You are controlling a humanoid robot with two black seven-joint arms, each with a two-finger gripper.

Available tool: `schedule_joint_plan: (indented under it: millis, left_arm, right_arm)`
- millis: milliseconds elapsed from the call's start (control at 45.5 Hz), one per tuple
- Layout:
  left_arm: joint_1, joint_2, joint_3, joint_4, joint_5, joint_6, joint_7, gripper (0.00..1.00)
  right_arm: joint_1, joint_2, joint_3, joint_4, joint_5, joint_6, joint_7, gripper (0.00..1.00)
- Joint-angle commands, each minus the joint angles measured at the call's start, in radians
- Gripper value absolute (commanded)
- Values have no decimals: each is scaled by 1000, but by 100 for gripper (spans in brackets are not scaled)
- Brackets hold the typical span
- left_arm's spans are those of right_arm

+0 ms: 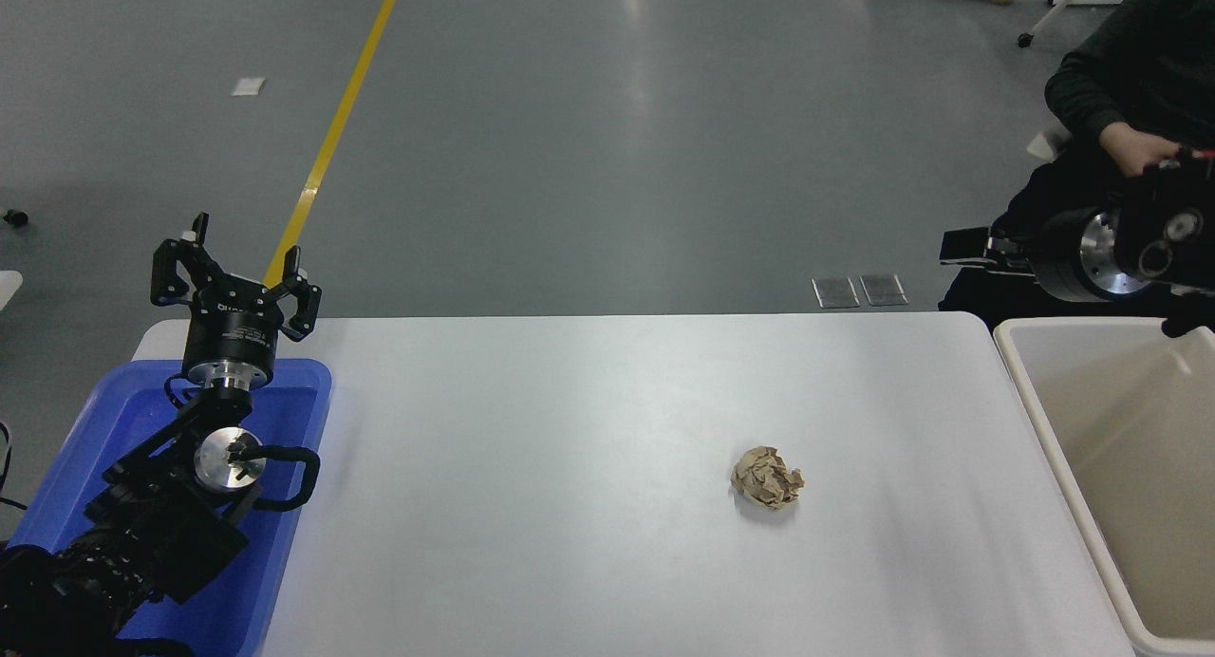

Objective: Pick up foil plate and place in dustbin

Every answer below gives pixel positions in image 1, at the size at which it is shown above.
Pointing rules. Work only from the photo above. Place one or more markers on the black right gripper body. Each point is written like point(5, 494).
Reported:
point(1058, 256)

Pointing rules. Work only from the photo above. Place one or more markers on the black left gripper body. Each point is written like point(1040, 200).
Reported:
point(231, 339)

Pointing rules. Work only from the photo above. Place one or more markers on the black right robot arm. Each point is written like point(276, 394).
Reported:
point(1177, 230)

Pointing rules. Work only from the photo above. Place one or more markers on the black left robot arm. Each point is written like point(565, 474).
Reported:
point(161, 529)

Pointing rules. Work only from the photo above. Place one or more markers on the grey metal floor plate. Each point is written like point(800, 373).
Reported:
point(835, 292)
point(884, 290)

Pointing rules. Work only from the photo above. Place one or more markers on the person's hand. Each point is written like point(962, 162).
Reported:
point(1130, 149)

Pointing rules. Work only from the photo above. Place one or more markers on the blue plastic tray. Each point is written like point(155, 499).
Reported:
point(294, 420)

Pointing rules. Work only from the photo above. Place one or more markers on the white chair part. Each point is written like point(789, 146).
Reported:
point(1046, 144)

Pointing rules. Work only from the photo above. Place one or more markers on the black caster wheel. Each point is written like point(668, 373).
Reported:
point(15, 217)

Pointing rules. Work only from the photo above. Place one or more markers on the white furniture corner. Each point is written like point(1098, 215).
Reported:
point(8, 285)

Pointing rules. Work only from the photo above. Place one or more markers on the small red object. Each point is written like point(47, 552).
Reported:
point(1198, 153)

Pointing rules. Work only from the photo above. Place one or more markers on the white paper scrap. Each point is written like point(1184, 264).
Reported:
point(249, 85)

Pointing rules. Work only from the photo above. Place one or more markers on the large pale bin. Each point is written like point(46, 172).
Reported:
point(1130, 448)

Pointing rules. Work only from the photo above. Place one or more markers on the seated person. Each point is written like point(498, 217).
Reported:
point(1139, 59)

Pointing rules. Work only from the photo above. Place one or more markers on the white wheeled stand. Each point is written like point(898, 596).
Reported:
point(1063, 0)

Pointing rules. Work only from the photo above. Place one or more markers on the crumpled tan paper ball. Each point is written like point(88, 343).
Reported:
point(767, 478)

